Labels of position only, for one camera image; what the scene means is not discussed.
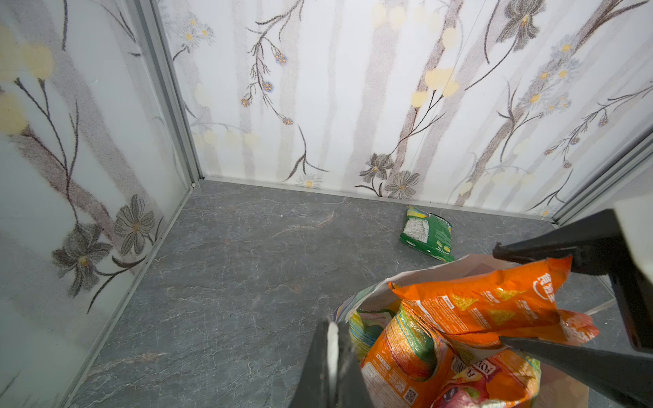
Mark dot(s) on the green Fox's candy bag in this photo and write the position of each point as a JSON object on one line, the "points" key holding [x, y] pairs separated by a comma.
{"points": [[365, 327]]}

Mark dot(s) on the green snack packet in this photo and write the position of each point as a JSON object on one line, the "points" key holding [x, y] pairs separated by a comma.
{"points": [[428, 233]]}

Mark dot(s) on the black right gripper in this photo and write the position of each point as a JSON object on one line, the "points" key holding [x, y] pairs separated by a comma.
{"points": [[597, 247]]}

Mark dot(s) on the small orange snack packet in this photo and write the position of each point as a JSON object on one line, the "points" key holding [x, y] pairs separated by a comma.
{"points": [[515, 303]]}

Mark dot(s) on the orange mango candy bag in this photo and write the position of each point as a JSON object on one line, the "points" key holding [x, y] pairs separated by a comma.
{"points": [[408, 365], [507, 379]]}

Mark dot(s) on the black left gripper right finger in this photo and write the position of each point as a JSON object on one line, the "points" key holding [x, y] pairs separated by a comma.
{"points": [[350, 388]]}

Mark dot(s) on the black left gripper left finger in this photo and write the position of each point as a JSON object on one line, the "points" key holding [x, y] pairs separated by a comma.
{"points": [[312, 390]]}

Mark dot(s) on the floral white paper bag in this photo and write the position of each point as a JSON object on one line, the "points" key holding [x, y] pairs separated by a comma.
{"points": [[556, 389]]}

